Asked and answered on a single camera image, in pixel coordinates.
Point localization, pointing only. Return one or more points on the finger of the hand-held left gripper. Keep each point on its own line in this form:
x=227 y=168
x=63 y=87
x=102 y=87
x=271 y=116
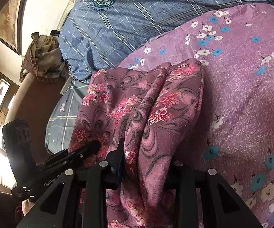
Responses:
x=87 y=148

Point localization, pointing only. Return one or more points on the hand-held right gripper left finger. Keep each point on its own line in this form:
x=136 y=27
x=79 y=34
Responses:
x=114 y=161

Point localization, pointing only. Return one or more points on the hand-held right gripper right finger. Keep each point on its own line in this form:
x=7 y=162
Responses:
x=186 y=185

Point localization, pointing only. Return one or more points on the pink floral cloth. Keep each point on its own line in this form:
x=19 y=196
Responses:
x=151 y=114

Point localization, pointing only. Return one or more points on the person's left forearm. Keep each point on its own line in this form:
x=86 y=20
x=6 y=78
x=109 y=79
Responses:
x=23 y=210

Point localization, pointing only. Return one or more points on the light blue star-print cloth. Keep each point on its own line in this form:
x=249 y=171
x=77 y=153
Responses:
x=61 y=116

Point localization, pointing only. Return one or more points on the brown headboard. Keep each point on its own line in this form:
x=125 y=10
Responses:
x=39 y=104

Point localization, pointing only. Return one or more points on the beige leaf-print cloth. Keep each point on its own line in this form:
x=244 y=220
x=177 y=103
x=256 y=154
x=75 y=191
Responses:
x=44 y=57

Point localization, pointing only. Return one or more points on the purple flowered bedsheet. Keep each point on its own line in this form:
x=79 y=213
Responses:
x=241 y=95

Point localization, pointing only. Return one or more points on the framed wall picture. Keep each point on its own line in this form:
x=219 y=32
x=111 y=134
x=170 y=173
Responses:
x=7 y=21

